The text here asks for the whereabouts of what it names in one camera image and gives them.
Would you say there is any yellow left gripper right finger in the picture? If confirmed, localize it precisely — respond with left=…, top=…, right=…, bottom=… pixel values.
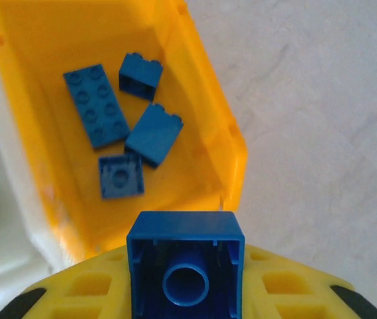
left=241, top=243, right=377, bottom=319

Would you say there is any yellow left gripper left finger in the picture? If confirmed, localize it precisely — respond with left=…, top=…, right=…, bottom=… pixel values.
left=1, top=245, right=132, bottom=319

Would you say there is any small blue lego brick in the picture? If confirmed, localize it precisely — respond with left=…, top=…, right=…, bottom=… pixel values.
left=126, top=211, right=246, bottom=319
left=97, top=153, right=146, bottom=199
left=118, top=52, right=164, bottom=101
left=124, top=102, right=185, bottom=170

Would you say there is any white plastic bin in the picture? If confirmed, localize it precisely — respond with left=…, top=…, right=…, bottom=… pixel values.
left=0, top=0, right=76, bottom=319

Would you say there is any long blue lego brick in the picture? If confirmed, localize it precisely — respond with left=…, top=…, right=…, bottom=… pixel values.
left=63, top=62, right=131, bottom=150

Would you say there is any yellow-orange plastic bin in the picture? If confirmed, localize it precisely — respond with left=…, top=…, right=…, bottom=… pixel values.
left=0, top=0, right=249, bottom=263

